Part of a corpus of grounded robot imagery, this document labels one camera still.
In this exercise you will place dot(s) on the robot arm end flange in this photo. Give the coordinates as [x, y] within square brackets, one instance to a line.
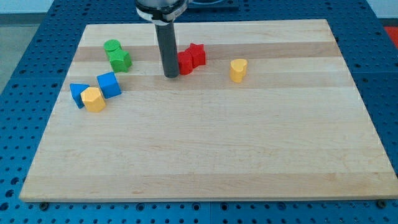
[161, 12]

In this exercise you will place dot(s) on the red cylinder block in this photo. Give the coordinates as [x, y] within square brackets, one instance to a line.
[185, 63]

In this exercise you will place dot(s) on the yellow heart block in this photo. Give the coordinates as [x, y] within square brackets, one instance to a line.
[238, 69]

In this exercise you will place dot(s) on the wooden board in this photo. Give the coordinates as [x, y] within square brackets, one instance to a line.
[295, 128]

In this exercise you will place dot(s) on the red star block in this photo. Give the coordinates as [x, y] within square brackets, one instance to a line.
[197, 51]

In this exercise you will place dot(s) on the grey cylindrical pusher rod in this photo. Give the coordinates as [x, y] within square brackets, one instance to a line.
[168, 50]

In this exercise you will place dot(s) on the green star block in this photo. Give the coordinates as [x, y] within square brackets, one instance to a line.
[120, 61]

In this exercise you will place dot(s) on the blue cube block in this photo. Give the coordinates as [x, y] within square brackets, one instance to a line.
[109, 85]

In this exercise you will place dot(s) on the yellow hexagon block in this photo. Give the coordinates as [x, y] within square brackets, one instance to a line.
[93, 99]

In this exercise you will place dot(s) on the green cylinder block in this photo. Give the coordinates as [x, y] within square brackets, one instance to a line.
[111, 46]

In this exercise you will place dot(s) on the blue triangle block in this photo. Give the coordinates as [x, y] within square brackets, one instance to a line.
[76, 89]

